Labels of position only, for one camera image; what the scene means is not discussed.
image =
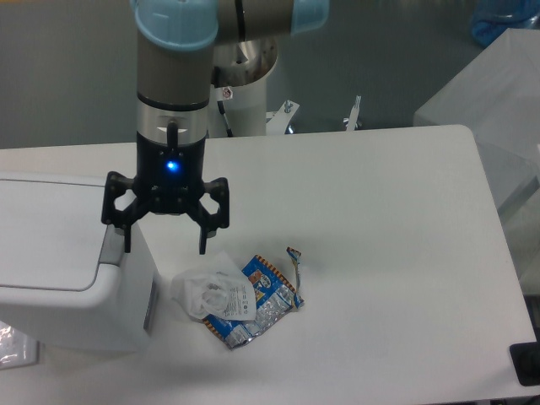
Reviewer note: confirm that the white push-lid trash can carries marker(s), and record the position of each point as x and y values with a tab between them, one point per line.
66	279

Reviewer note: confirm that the crumpled white plastic bag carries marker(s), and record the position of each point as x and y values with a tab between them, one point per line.
217	287

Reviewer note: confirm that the clear plastic bag under can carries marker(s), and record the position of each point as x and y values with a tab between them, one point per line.
17	348

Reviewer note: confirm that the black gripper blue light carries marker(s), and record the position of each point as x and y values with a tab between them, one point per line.
171	177

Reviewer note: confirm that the blue plastic bag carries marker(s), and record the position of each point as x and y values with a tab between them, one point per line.
490	19

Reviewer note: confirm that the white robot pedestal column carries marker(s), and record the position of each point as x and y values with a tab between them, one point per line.
238	96

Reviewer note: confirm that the white metal base bracket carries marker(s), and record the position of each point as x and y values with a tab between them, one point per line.
280	121

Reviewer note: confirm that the black device at table edge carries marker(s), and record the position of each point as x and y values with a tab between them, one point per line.
525	358

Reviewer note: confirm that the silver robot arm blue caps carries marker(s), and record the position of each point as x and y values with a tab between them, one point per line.
175	72

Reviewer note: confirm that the white covered side table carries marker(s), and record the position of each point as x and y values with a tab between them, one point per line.
497	97

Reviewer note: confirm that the blue foil snack wrapper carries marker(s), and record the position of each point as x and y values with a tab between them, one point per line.
275	297

